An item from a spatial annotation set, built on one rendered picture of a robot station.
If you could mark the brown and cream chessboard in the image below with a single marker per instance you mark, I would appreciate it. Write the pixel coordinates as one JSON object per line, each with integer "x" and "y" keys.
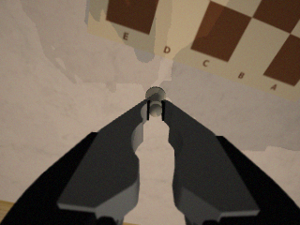
{"x": 252, "y": 42}

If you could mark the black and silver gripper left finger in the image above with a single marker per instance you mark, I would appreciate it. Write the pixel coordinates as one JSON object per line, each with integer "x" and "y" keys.
{"x": 98, "y": 177}

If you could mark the white pawn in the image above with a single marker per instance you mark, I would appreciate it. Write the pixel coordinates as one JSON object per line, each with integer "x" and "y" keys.
{"x": 155, "y": 95}

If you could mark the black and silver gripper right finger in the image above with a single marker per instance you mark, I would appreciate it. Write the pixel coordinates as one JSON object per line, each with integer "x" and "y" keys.
{"x": 213, "y": 180}

